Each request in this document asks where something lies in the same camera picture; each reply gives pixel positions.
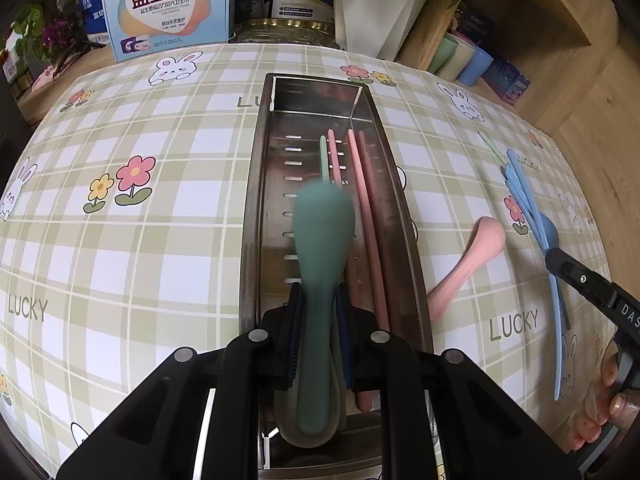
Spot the stainless steel utensil tray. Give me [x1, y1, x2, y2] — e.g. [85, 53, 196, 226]
[239, 72, 435, 471]

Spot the green checkered tablecloth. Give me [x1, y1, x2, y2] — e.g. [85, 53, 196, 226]
[0, 40, 626, 480]

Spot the potted plant in white pot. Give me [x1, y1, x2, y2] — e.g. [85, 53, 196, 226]
[325, 0, 463, 61]

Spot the wooden shelf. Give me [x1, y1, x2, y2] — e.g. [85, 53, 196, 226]
[395, 0, 601, 76]

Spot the person's right hand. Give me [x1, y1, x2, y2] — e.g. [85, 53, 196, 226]
[572, 342, 636, 453]

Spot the gold metal tray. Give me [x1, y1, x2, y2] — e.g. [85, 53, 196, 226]
[230, 17, 346, 51]

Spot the purple flower plant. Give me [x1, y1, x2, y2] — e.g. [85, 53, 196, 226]
[12, 2, 86, 68]

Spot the beige cup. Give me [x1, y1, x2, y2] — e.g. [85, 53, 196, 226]
[442, 40, 476, 83]

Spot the purple blue box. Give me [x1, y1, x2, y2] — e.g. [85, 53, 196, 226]
[482, 55, 532, 106]

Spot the green spoon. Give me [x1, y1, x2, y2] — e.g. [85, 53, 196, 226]
[274, 177, 358, 453]

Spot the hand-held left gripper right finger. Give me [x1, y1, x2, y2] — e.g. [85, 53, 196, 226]
[335, 284, 583, 480]

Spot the pale blue carton box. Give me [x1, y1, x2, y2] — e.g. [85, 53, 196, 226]
[99, 0, 232, 63]

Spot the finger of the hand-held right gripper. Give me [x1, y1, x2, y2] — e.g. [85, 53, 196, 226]
[544, 247, 621, 311]

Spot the blue white box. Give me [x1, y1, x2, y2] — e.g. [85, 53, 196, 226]
[80, 0, 112, 48]

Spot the pink chopstick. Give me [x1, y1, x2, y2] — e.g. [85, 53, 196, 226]
[347, 129, 376, 413]
[326, 129, 346, 186]
[357, 131, 392, 333]

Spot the blue cup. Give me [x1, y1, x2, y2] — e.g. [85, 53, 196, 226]
[457, 46, 496, 88]

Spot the pink spoon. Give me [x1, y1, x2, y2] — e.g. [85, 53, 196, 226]
[426, 216, 507, 323]

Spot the dark blue flat box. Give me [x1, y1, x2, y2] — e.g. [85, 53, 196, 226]
[457, 10, 496, 48]

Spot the green cup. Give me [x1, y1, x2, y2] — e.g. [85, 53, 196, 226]
[427, 35, 458, 75]

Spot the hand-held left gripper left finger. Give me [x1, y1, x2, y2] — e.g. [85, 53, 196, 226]
[57, 282, 305, 480]

